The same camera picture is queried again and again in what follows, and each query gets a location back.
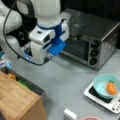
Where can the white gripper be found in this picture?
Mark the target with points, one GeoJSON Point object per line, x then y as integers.
{"type": "Point", "coordinates": [41, 39]}

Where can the pink pan with white handle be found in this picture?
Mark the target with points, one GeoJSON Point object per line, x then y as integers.
{"type": "Point", "coordinates": [69, 115]}

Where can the silver toaster oven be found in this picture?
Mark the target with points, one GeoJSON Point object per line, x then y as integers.
{"type": "Point", "coordinates": [92, 39]}

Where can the wooden cutting board box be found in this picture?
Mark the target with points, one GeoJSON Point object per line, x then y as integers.
{"type": "Point", "coordinates": [19, 103]}

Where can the green and yellow toys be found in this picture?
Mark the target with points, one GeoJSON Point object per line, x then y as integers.
{"type": "Point", "coordinates": [15, 78]}

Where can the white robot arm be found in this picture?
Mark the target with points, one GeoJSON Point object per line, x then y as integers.
{"type": "Point", "coordinates": [46, 13]}

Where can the teal bowl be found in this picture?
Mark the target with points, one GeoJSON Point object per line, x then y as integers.
{"type": "Point", "coordinates": [100, 83]}

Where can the orange toy carrot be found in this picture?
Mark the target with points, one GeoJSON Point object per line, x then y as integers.
{"type": "Point", "coordinates": [111, 89]}

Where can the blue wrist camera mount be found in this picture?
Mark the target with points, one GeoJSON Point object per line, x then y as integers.
{"type": "Point", "coordinates": [57, 46]}

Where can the grey metal bin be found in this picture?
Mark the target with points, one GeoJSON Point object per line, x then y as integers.
{"type": "Point", "coordinates": [33, 88]}

